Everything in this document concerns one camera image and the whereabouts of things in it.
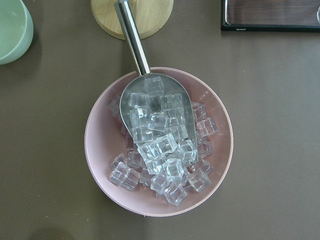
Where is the clear ice cube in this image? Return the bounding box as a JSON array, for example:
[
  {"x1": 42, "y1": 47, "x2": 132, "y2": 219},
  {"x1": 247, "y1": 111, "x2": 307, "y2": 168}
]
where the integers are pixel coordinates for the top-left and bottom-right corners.
[
  {"x1": 143, "y1": 76, "x2": 164, "y2": 97},
  {"x1": 196, "y1": 117, "x2": 218, "y2": 137},
  {"x1": 147, "y1": 112, "x2": 169, "y2": 133},
  {"x1": 163, "y1": 182, "x2": 188, "y2": 206},
  {"x1": 109, "y1": 162, "x2": 141, "y2": 192},
  {"x1": 155, "y1": 133, "x2": 178, "y2": 155}
]

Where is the steel ice scoop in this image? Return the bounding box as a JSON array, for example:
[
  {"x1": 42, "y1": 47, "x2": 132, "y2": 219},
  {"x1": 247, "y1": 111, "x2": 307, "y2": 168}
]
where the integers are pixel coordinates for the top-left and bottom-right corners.
[{"x1": 114, "y1": 0, "x2": 198, "y2": 161}]

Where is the pink bowl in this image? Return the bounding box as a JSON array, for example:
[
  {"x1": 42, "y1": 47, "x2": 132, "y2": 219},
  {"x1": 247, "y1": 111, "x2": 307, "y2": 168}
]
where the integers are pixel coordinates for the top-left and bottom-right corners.
[{"x1": 84, "y1": 67, "x2": 234, "y2": 217}]

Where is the round wooden stand base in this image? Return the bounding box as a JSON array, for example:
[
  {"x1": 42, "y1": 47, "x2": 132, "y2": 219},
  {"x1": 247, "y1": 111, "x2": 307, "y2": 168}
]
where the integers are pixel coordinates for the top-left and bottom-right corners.
[{"x1": 90, "y1": 0, "x2": 174, "y2": 40}]

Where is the dark wooden tray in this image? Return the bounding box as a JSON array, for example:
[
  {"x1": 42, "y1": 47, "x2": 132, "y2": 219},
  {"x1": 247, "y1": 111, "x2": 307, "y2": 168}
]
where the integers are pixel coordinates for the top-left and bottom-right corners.
[{"x1": 220, "y1": 0, "x2": 320, "y2": 33}]

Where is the light green bowl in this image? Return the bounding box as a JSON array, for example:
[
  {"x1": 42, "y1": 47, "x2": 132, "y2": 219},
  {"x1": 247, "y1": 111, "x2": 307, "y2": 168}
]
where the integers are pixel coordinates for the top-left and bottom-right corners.
[{"x1": 0, "y1": 0, "x2": 34, "y2": 65}]

